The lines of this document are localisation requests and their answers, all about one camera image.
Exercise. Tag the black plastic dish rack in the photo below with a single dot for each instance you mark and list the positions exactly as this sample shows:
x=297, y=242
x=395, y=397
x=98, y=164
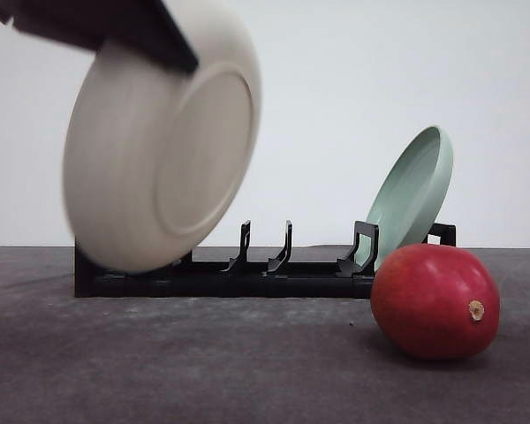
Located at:
x=191, y=278

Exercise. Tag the red pomegranate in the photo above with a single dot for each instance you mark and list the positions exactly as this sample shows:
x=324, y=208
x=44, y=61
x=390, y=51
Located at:
x=435, y=302

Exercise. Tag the green plate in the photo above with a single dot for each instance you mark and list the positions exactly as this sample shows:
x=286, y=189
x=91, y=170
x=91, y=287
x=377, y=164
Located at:
x=411, y=193

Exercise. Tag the white plate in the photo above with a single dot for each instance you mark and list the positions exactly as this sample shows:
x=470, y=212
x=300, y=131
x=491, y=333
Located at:
x=155, y=150

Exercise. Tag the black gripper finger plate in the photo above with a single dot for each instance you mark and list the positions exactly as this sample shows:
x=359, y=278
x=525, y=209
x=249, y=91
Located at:
x=146, y=26

